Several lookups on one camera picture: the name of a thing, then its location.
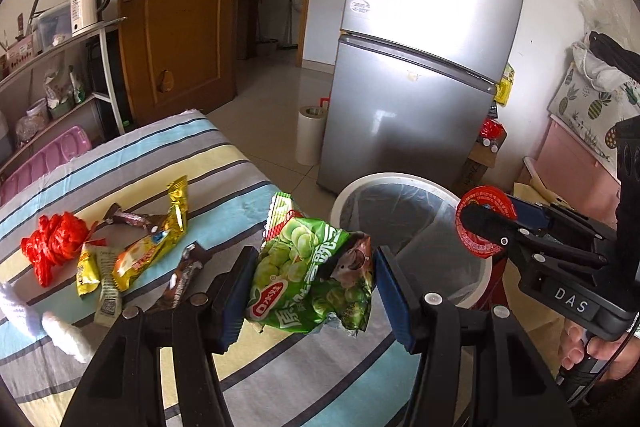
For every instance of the cardboard box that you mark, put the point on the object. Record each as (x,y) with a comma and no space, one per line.
(480,167)

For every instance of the red wrapped bottles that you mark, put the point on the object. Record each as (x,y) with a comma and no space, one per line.
(492,129)

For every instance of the white paper roll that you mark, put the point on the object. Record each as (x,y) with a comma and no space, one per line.
(310,137)

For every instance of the yellow packet on refrigerator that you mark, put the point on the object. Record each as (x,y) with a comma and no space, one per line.
(505,87)

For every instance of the red round foil lid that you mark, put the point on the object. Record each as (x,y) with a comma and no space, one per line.
(495,202)

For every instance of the black cloth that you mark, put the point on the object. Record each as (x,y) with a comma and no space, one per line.
(615,52)

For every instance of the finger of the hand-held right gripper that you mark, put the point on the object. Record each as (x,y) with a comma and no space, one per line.
(485,224)
(535,214)

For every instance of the white fluffy cloth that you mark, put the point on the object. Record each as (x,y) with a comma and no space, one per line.
(65,337)

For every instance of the gold snack wrapper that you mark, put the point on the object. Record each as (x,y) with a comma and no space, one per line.
(150,252)

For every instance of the clear plastic bag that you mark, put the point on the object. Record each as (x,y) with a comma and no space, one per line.
(600,12)

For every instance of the striped bed sheet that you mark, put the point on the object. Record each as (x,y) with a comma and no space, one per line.
(165,142)

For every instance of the white trash can with liner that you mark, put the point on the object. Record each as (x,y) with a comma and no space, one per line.
(400,217)

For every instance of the pink plastic tray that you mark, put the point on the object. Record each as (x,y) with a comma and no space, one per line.
(45,162)

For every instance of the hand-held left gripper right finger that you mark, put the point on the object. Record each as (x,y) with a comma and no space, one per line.
(395,302)

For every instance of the green snack bag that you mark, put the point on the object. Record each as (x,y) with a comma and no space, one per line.
(300,267)

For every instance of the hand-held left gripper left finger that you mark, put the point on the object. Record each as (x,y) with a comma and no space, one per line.
(235,302)

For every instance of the white plastic bag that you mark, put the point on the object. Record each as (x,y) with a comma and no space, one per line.
(56,82)

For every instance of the silver refrigerator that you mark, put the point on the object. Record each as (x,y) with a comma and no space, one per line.
(425,57)

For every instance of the pineapple print cloth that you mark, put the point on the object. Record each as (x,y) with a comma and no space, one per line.
(585,107)

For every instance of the green packet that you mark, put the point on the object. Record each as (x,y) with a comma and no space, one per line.
(78,87)

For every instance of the pale green sachet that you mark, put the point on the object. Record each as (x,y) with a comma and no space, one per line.
(106,297)

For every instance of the wooden door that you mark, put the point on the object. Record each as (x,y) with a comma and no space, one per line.
(185,7)

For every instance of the bag of dried food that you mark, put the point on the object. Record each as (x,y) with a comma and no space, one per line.
(31,129)

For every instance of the small yellow packet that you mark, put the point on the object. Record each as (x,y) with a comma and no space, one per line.
(87,272)

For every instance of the white shelf rack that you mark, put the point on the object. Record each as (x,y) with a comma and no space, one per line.
(107,72)

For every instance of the white electric kettle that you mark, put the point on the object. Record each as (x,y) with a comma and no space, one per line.
(87,4)

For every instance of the clear plastic storage box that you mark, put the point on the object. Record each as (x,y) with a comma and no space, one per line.
(55,24)

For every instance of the person's right hand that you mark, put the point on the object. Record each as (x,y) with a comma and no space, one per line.
(575,352)

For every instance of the brown chocolate wrapper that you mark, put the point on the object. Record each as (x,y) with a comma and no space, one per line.
(132,219)
(182,279)

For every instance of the pink storage box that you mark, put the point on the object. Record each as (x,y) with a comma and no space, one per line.
(575,167)

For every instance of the pink utensil basket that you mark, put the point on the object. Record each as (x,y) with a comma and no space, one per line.
(22,49)

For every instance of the red plastic bag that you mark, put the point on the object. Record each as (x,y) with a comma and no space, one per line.
(55,242)

